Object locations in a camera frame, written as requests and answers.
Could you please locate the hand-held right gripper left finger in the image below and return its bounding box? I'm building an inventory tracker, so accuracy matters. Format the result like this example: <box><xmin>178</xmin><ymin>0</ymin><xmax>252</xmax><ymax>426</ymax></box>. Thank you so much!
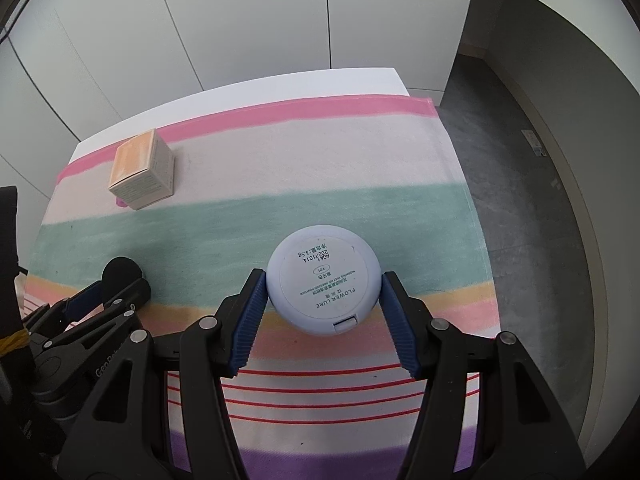
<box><xmin>55</xmin><ymin>268</ymin><xmax>268</xmax><ymax>480</ymax></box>

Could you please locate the beige cardboard cosmetic box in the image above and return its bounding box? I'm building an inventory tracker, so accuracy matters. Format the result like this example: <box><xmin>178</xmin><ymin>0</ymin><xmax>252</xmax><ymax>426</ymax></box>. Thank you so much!
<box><xmin>108</xmin><ymin>129</ymin><xmax>176</xmax><ymax>210</ymax></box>

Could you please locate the small white floor outlet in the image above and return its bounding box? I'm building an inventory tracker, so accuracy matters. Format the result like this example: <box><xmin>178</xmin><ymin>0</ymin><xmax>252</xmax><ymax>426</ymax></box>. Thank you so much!
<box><xmin>521</xmin><ymin>129</ymin><xmax>546</xmax><ymax>157</ymax></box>

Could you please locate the striped pastel cloth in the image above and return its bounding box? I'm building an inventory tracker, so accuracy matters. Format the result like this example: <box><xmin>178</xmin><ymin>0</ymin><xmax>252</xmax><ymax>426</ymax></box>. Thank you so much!
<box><xmin>20</xmin><ymin>95</ymin><xmax>501</xmax><ymax>480</ymax></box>

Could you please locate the pale blue round compact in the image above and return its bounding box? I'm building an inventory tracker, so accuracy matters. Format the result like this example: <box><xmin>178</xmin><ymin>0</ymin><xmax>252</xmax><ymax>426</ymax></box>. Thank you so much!
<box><xmin>266</xmin><ymin>225</ymin><xmax>385</xmax><ymax>337</ymax></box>

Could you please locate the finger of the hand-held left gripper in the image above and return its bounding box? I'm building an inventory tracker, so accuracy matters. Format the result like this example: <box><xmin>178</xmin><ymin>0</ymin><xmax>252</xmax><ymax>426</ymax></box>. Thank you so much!
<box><xmin>22</xmin><ymin>282</ymin><xmax>109</xmax><ymax>334</ymax></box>
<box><xmin>37</xmin><ymin>278</ymin><xmax>152</xmax><ymax>349</ymax></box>

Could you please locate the dark cloth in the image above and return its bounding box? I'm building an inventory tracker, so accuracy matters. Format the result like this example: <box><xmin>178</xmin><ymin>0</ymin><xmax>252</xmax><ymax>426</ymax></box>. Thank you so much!
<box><xmin>0</xmin><ymin>185</ymin><xmax>36</xmax><ymax>461</ymax></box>

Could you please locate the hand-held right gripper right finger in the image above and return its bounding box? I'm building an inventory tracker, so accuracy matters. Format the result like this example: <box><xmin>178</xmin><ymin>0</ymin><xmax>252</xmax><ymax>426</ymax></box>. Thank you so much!
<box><xmin>380</xmin><ymin>270</ymin><xmax>588</xmax><ymax>480</ymax></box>

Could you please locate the black round puff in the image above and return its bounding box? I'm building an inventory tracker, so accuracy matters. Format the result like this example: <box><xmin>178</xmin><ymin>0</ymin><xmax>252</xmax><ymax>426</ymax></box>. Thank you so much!
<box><xmin>101</xmin><ymin>257</ymin><xmax>145</xmax><ymax>291</ymax></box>

